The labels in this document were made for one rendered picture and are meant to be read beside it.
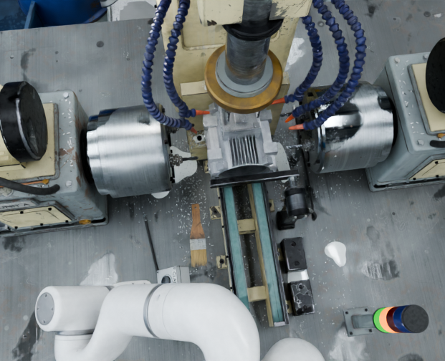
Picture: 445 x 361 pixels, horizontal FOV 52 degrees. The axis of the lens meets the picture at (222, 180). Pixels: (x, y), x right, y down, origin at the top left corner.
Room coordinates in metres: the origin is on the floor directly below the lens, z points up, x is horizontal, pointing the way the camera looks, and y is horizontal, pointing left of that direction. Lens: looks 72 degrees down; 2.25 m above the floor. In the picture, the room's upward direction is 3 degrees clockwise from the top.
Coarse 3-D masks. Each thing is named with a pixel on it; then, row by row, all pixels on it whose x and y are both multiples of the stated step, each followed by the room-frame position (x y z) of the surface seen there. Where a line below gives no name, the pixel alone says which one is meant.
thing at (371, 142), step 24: (312, 96) 0.62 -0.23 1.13; (336, 96) 0.61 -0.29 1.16; (360, 96) 0.61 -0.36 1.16; (384, 96) 0.62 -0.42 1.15; (312, 120) 0.56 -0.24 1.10; (336, 120) 0.54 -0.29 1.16; (360, 120) 0.54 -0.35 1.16; (384, 120) 0.55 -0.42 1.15; (312, 144) 0.50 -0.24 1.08; (336, 144) 0.48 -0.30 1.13; (360, 144) 0.49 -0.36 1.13; (384, 144) 0.50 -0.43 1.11; (312, 168) 0.46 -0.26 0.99; (336, 168) 0.45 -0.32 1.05
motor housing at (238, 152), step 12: (216, 132) 0.53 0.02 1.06; (264, 132) 0.54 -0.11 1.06; (216, 144) 0.49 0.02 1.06; (228, 144) 0.48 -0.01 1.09; (240, 144) 0.48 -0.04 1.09; (252, 144) 0.48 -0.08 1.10; (228, 156) 0.45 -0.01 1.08; (240, 156) 0.45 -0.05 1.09; (252, 156) 0.45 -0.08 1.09; (216, 168) 0.42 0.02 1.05; (240, 168) 0.47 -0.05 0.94; (252, 168) 0.46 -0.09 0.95; (264, 168) 0.46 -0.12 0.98; (276, 168) 0.44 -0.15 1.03
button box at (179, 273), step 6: (162, 270) 0.13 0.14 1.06; (168, 270) 0.13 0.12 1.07; (174, 270) 0.13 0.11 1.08; (180, 270) 0.14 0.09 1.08; (186, 270) 0.14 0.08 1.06; (162, 276) 0.12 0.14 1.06; (174, 276) 0.12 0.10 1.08; (180, 276) 0.12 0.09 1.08; (186, 276) 0.12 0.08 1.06; (174, 282) 0.10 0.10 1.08; (180, 282) 0.10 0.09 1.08; (186, 282) 0.11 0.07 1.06
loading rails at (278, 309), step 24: (264, 192) 0.40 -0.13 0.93; (216, 216) 0.34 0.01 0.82; (264, 216) 0.33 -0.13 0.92; (264, 240) 0.26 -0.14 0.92; (216, 264) 0.19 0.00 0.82; (240, 264) 0.18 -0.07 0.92; (264, 264) 0.18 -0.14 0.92; (240, 288) 0.11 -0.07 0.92; (264, 288) 0.12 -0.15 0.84; (288, 312) 0.06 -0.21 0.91
